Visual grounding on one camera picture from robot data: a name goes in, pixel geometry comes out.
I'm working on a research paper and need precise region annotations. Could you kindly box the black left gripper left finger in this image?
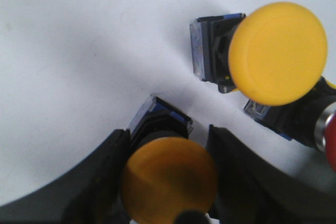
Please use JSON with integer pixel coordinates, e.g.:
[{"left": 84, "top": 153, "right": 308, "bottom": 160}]
[{"left": 1, "top": 130, "right": 131, "bottom": 223}]

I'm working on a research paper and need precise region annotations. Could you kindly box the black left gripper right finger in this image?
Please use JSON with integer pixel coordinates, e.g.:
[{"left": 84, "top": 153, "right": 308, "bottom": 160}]
[{"left": 207, "top": 124, "right": 335, "bottom": 223}]

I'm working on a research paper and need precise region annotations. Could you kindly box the yellow mushroom push button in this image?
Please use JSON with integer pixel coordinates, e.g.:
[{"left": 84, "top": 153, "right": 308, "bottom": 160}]
[
  {"left": 190, "top": 2, "right": 328, "bottom": 106},
  {"left": 120, "top": 95, "right": 218, "bottom": 223}
]

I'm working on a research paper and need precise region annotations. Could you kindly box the red mushroom push button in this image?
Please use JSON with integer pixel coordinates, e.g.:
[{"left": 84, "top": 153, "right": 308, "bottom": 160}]
[{"left": 244, "top": 77, "right": 335, "bottom": 170}]

